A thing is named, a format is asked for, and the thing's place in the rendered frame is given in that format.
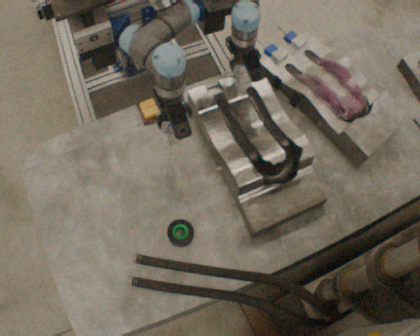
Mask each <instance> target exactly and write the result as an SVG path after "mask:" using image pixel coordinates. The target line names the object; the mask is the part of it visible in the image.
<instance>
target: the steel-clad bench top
mask: <svg viewBox="0 0 420 336"><path fill-rule="evenodd" d="M323 45H324V46H326V47H327V49H329V50H331V51H332V52H335V53H338V54H341V55H343V56H345V57H346V58H348V59H350V61H352V62H353V63H354V64H355V65H356V66H357V67H358V69H359V70H360V71H361V72H362V74H363V75H364V77H366V79H367V81H368V82H369V83H370V84H371V85H372V86H373V88H375V89H376V91H377V92H378V93H379V94H383V93H384V91H385V92H388V93H389V95H390V96H391V97H392V98H394V100H395V101H397V103H399V105H400V106H401V107H402V108H403V109H404V110H405V111H406V112H407V113H408V115H407V117H405V119H404V120H403V121H402V123H400V125H399V126H398V127H397V128H396V130H394V131H393V132H392V134H390V136H389V137H388V138H387V139H386V140H385V141H384V142H383V143H382V145H381V146H379V147H378V148H377V150H375V151H374V153H373V154H372V155H370V156H369V158H368V159H367V160H366V161H365V162H364V164H362V165H361V166H360V167H359V168H358V169H357V168H356V167H355V165H353V164H352V163H351V161H350V160H349V159H347V158H346V157H345V155H344V154H343V153H341V151H340V150H339V149H338V148H337V146H335V145H334V144H333V142H332V141H330V140H329V139H328V138H327V137H326V136H325V135H324V133H323V132H321V131H320V130H319V128H318V127H317V126H316V125H315V124H314V123H312V122H311V121H310V120H309V118H308V117H306V116H305V115H304V114H303V112H302V111H301V110H300V109H298V108H297V107H296V108H293V107H292V105H291V104H290V103H289V102H290V100H289V99H288V98H287V97H286V96H285V95H284V94H283V93H282V92H281V91H280V90H279V89H278V91H277V90H276V89H275V88H273V87H272V86H271V85H272V83H271V82H270V81H269V80H268V79H267V78H266V80H268V82H269V84H270V86H271V89H272V91H273V92H274V94H275V95H276V97H277V99H278V100H279V102H280V105H281V107H282V108H283V110H284V112H285V113H286V114H287V116H288V119H289V120H291V121H292V122H293V123H294V125H295V127H296V128H299V129H300V130H301V133H302V134H303V135H304V136H306V138H307V140H308V141H309V143H310V144H311V146H312V149H313V150H314V152H315V154H316V155H315V157H314V160H313V164H312V166H313V171H314V172H315V174H316V176H317V178H318V180H319V182H320V183H321V186H322V188H323V190H324V191H325V194H326V196H327V197H328V200H327V201H326V202H325V203H324V204H323V205H320V206H319V207H317V208H315V209H313V210H311V211H309V212H307V213H305V214H301V215H299V216H298V217H295V218H294V219H292V220H289V221H288V222H286V223H284V224H280V225H278V226H275V227H274V228H272V229H269V230H268V231H266V232H264V233H261V234H258V235H255V236H253V237H252V236H251V235H250V233H249V230H248V229H247V225H246V223H245V222H244V220H243V218H242V216H241V215H240V211H239V209H238V207H237V205H236V203H235V201H234V200H233V196H232V194H231V192H230V191H229V189H228V187H227V185H226V183H225V181H224V177H223V175H222V173H221V172H220V171H219V172H215V168H218V166H217V164H216V163H215V159H214V156H213V154H212V153H211V151H210V149H209V147H208V145H207V144H206V142H205V138H204V136H203V135H202V132H201V130H200V128H199V127H198V125H197V121H196V120H195V118H194V116H193V114H192V115H191V118H190V120H189V121H188V122H189V125H190V128H191V130H192V135H191V136H188V137H186V140H184V141H181V142H179V143H177V144H174V145H172V146H170V142H169V140H168V138H167V137H166V134H163V133H162V132H161V130H159V128H158V126H157V122H154V123H151V124H147V125H143V121H142V119H141V117H140V115H139V111H138V109H137V107H136V105H135V106H133V107H128V108H126V109H123V110H121V111H118V112H116V113H113V114H112V115H109V116H107V117H104V118H102V119H99V120H95V121H93V122H90V123H88V124H86V125H84V126H81V127H79V128H77V129H74V130H73V131H68V132H66V133H64V134H61V135H60V136H58V137H55V138H53V139H51V140H47V141H45V142H43V143H41V144H38V145H36V146H35V147H31V148H29V149H26V150H25V151H23V152H21V153H17V155H18V161H19V163H20V165H19V166H20V169H21V171H22V177H23V179H24V185H25V188H26V191H27V196H28V199H29V202H30V207H31V210H32V212H33V216H34V220H35V224H36V226H37V229H38V232H39V237H40V240H41V243H42V245H43V248H44V251H45V254H46V258H47V261H48V264H49V267H50V269H51V272H52V275H53V277H54V279H55V283H56V285H57V288H58V291H59V294H60V297H61V300H62V303H63V306H64V308H65V310H66V313H67V315H68V318H69V321H70V323H71V325H72V328H73V330H74V332H75V335H76V336H120V335H121V334H122V335H123V334H125V333H128V332H130V331H133V330H137V329H138V328H142V327H145V326H147V325H150V324H152V323H156V322H157V321H161V320H163V319H166V318H168V317H170V316H171V317H172V316H174V315H175V314H179V313H181V312H185V311H186V310H188V309H192V308H194V307H195V306H199V305H201V304H203V303H207V302H208V301H211V300H213V299H210V298H204V297H197V296H191V295H183V294H173V293H167V292H161V291H155V290H149V289H143V288H137V287H133V286H129V285H128V280H129V278H130V276H132V277H139V278H145V279H151V280H157V281H164V282H170V283H176V284H182V285H189V286H195V287H201V288H214V289H220V290H226V291H235V290H237V289H239V288H241V287H243V286H246V285H248V284H250V283H252V281H249V282H246V281H241V280H236V279H225V278H220V277H214V276H208V275H198V274H193V273H186V272H181V271H176V270H170V269H165V268H159V267H154V266H148V265H143V264H138V263H134V262H133V256H134V254H135V253H136V254H142V255H148V256H153V257H159V258H164V259H170V260H177V261H182V262H188V263H193V264H199V265H205V266H216V267H222V268H228V269H234V270H238V269H239V270H245V271H250V272H261V273H265V274H273V273H275V272H277V271H278V270H280V269H283V268H284V267H286V266H289V265H292V264H294V263H295V262H297V261H299V260H300V259H303V258H305V257H307V256H310V255H312V254H314V253H315V252H317V251H319V250H320V249H323V248H324V247H326V246H329V245H332V244H333V243H335V242H336V241H338V240H340V239H342V238H344V237H345V236H348V235H351V234H352V233H354V232H355V231H357V230H359V229H361V228H362V227H364V226H367V225H369V224H370V223H372V222H373V221H375V220H377V219H379V218H380V217H383V216H384V215H386V214H388V213H389V212H391V211H392V210H396V209H397V208H398V207H400V206H402V205H403V204H406V203H407V202H409V201H411V200H412V199H413V198H416V197H418V196H419V195H420V128H419V127H418V126H417V125H416V123H414V121H413V119H415V120H416V121H417V123H418V124H419V125H420V101H419V100H418V99H417V97H416V95H415V94H414V92H413V91H412V89H411V88H410V86H409V85H408V83H407V81H406V80H405V79H404V77H403V75H402V74H401V72H400V71H399V69H398V68H397V65H398V63H399V62H400V61H401V59H402V58H403V57H406V56H409V55H412V54H414V53H415V54H416V53H417V52H420V18H417V19H416V18H415V19H412V20H408V21H404V22H401V23H400V22H399V23H398V24H397V23H396V24H392V25H391V26H390V25H389V26H385V27H381V28H377V29H373V30H370V31H366V32H364V33H363V32H362V33H360V34H359V33H358V34H356V35H352V36H348V37H344V38H342V39H341V38H340V39H337V40H334V41H332V42H331V41H329V42H327V43H323ZM177 219H184V220H187V221H189V223H190V224H192V226H193V228H194V238H193V240H192V242H191V243H190V244H189V245H187V246H185V247H176V246H174V245H173V244H172V243H171V242H169V240H168V237H167V228H168V226H169V224H170V223H171V222H173V221H174V220H177Z"/></svg>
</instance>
